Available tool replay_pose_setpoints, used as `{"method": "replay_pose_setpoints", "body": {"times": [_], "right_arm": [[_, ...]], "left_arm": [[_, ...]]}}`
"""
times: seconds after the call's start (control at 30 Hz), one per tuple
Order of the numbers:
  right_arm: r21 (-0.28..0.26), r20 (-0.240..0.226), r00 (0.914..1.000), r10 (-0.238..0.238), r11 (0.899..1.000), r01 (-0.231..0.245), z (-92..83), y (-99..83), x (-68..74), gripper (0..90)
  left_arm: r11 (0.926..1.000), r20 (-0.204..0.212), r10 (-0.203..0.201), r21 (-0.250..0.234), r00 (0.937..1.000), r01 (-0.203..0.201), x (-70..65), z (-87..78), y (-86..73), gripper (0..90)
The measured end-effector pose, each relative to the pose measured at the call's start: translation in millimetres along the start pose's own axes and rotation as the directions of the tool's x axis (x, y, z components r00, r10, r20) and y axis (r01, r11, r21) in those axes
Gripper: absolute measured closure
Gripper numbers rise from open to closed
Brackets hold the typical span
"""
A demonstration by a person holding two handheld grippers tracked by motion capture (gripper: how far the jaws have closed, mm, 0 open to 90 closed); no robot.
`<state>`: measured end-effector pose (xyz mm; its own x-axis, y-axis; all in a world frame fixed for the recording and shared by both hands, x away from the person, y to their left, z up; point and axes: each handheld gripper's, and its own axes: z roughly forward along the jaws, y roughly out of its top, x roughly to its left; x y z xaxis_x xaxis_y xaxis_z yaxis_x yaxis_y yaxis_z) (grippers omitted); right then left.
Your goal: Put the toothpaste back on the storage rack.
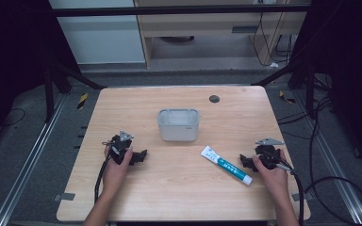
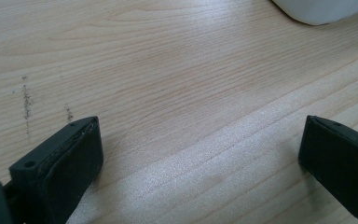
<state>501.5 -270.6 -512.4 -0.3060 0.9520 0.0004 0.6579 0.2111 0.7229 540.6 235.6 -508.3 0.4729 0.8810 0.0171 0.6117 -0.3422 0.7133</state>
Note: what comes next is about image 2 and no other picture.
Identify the white two-compartment holder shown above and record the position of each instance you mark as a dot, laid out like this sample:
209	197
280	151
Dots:
323	9

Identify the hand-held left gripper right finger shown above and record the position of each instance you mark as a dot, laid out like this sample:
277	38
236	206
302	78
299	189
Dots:
338	161

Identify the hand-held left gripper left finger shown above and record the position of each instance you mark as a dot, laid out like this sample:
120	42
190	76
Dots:
62	168

